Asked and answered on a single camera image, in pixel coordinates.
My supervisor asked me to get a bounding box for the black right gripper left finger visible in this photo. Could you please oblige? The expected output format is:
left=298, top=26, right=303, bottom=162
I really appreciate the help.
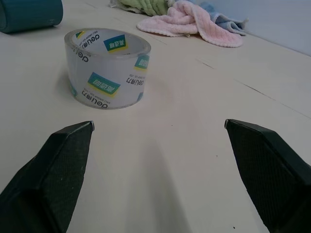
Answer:
left=0, top=120, right=95, bottom=233

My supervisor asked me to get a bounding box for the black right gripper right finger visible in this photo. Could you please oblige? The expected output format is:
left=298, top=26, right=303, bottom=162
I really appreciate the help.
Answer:
left=224, top=118, right=311, bottom=233

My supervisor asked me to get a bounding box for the clear packing tape roll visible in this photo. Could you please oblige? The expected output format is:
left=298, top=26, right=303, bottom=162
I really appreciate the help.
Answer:
left=64, top=28, right=152, bottom=110

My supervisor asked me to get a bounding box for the blue towel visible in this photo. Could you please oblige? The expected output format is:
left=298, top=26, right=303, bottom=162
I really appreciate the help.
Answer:
left=200, top=1, right=250, bottom=36

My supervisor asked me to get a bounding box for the dark teal cylindrical cup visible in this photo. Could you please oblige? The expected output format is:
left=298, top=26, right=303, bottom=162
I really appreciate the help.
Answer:
left=0, top=0, right=64, bottom=34

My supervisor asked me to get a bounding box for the pink towel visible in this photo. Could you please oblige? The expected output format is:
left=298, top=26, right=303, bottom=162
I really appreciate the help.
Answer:
left=137, top=0, right=243, bottom=48

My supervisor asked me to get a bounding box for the green towel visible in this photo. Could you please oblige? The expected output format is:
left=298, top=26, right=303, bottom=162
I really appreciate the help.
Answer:
left=109, top=0, right=176, bottom=16

